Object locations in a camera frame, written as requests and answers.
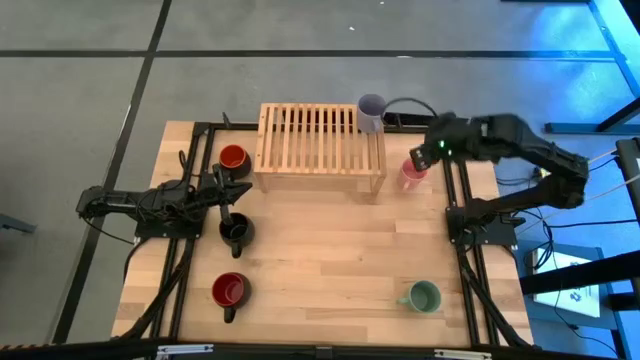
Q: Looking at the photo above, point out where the black beam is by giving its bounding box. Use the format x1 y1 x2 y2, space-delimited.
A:
518 248 640 296

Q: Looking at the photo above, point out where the white cable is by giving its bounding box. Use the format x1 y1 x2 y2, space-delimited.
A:
584 147 640 169
579 173 640 204

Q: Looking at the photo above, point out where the silver bracket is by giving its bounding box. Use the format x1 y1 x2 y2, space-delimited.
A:
156 343 215 358
433 348 494 360

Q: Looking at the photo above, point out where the all-black mug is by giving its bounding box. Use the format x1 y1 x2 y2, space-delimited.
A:
218 212 256 260

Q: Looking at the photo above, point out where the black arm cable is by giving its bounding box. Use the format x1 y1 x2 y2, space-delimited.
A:
81 214 139 247

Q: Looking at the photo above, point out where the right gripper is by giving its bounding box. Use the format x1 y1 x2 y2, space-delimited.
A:
409 115 469 174

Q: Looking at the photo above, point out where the green mug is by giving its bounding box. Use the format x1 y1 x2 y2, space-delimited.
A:
397 279 443 315

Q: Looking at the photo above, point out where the white box with logo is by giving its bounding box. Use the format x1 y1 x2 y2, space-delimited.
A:
530 247 604 319

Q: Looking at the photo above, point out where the black looped cable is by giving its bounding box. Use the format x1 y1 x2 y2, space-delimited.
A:
382 96 440 121

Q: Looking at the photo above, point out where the pink mug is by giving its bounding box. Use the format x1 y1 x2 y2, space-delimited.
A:
397 158 430 192

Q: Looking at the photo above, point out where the lavender mug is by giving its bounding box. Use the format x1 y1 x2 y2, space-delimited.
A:
356 93 387 135

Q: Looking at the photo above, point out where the black mug red interior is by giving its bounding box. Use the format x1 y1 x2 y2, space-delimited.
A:
211 271 252 324

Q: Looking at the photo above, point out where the black stand frame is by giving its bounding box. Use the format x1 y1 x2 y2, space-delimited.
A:
542 0 640 135

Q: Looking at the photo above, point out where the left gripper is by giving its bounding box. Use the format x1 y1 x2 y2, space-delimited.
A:
198 164 254 227

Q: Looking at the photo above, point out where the black floor cable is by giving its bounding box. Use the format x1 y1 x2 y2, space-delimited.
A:
544 217 625 230

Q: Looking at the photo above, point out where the wooden slatted rack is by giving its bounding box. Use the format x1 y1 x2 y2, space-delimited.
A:
253 102 388 197

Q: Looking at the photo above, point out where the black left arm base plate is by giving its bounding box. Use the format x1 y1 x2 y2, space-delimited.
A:
134 219 205 240

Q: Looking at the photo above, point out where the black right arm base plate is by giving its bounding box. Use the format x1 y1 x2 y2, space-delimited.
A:
446 205 519 246

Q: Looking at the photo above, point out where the black crossbar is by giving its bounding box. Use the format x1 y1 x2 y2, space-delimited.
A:
0 338 621 360

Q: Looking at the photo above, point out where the grey object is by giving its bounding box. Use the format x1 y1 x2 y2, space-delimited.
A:
0 213 37 235

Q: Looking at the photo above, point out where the black post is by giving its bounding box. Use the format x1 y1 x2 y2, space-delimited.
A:
615 137 640 241

